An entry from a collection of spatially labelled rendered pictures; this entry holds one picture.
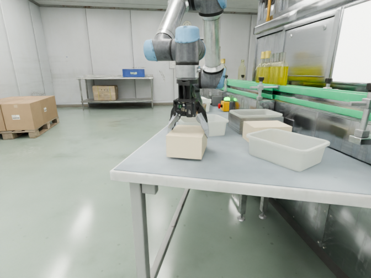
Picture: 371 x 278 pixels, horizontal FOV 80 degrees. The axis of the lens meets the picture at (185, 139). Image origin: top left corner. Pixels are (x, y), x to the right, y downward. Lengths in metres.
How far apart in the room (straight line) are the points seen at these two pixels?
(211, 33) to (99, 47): 6.27
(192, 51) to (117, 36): 6.59
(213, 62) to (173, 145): 0.64
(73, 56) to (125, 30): 1.66
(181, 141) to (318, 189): 0.41
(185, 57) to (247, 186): 0.42
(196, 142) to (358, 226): 0.88
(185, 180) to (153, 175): 0.10
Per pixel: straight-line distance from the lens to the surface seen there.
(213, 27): 1.18
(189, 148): 0.73
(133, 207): 0.80
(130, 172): 0.70
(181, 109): 0.72
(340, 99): 1.02
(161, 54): 0.84
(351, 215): 1.33
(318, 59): 1.41
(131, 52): 7.19
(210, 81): 1.29
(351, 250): 1.39
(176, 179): 0.65
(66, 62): 7.54
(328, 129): 1.03
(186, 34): 0.72
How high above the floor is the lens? 1.04
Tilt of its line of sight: 17 degrees down
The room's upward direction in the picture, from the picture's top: straight up
